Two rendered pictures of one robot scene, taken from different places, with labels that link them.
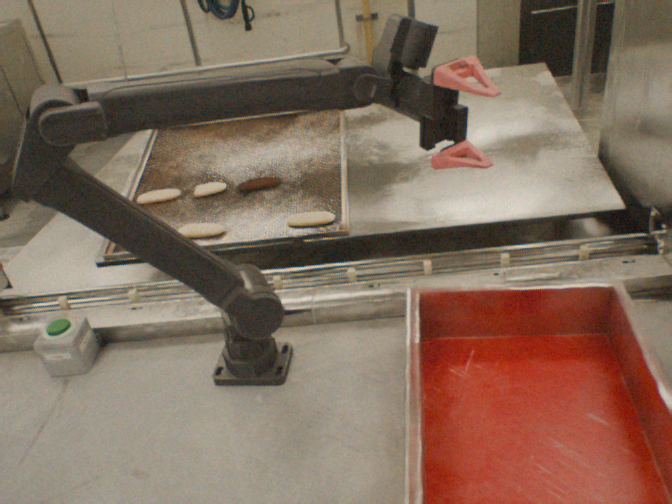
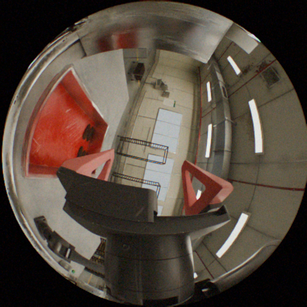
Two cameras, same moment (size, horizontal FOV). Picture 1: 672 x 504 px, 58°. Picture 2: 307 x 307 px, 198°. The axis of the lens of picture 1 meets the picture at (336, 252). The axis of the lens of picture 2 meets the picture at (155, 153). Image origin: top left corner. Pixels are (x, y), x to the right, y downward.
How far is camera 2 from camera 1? 92 cm
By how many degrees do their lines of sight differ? 151
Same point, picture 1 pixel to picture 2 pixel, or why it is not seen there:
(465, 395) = (47, 148)
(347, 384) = (39, 194)
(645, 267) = (70, 40)
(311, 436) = (54, 200)
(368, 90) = not seen: hidden behind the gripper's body
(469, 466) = (64, 154)
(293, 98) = not seen: hidden behind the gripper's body
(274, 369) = (44, 221)
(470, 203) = not seen: outside the picture
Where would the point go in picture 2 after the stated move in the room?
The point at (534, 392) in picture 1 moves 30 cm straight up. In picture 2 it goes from (54, 122) to (121, 132)
